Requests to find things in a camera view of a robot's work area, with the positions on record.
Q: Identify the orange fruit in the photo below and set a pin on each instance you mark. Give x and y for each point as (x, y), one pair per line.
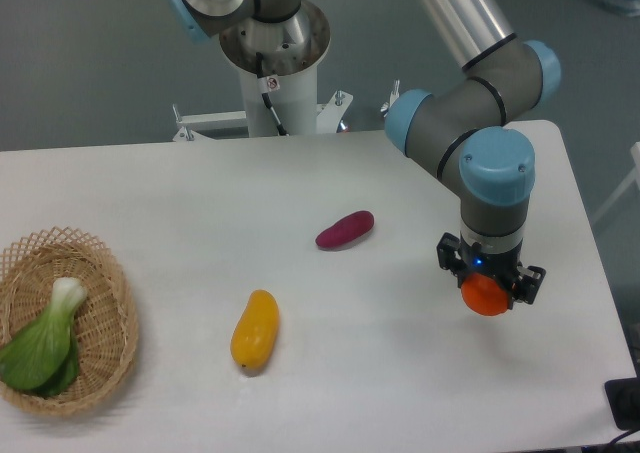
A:
(483, 295)

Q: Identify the purple sweet potato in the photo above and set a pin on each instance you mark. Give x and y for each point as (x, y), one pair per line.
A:
(346, 230)

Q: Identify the green bok choy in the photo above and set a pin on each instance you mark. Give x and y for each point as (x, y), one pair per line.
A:
(42, 358)

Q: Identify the yellow mango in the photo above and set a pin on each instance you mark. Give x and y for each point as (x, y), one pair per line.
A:
(255, 334)

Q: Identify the white frame at right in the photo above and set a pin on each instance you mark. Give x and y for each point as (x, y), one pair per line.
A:
(631, 179)

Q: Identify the woven bamboo basket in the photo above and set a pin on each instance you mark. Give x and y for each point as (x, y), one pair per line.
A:
(106, 324)

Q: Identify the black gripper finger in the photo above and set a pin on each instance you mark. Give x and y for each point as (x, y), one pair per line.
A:
(527, 283)
(448, 252)

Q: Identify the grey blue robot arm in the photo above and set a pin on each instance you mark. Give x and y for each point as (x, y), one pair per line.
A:
(461, 138)

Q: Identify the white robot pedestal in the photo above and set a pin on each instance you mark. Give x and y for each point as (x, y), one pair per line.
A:
(277, 67)

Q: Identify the black device at edge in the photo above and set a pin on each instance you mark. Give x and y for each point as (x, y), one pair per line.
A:
(623, 399)

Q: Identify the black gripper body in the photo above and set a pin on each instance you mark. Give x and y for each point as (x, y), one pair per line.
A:
(490, 264)

